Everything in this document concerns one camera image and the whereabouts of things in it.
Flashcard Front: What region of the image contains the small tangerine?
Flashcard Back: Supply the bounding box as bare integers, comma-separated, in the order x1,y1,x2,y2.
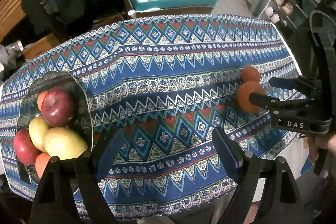
237,80,267,114
240,66,260,83

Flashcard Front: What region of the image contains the yellow-green pear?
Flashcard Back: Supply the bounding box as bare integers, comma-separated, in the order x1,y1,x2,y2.
44,127,88,160

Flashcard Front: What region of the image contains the orange front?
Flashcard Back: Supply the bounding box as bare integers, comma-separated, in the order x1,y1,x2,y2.
35,152,51,178

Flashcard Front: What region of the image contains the dark red apple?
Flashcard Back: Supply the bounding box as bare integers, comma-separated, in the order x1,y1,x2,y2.
13,129,41,165

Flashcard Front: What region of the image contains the yellow pear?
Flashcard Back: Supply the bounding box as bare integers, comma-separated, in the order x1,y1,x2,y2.
29,117,50,152

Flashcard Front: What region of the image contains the dark green glass plate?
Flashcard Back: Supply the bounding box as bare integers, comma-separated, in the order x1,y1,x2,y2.
13,71,93,187

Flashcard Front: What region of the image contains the large orange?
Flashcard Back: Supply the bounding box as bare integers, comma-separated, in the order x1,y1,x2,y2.
37,91,48,111

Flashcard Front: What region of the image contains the person right hand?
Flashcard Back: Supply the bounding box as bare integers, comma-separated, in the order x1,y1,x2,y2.
307,132,336,163

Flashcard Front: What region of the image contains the blue patterned tablecloth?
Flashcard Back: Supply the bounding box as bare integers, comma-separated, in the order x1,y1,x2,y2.
1,14,307,220

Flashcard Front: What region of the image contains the pile of grey clothes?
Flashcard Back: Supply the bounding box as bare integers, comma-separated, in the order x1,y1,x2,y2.
0,40,24,84

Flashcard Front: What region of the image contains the wooden louvered wardrobe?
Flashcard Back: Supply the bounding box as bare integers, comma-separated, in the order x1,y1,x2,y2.
0,0,26,42

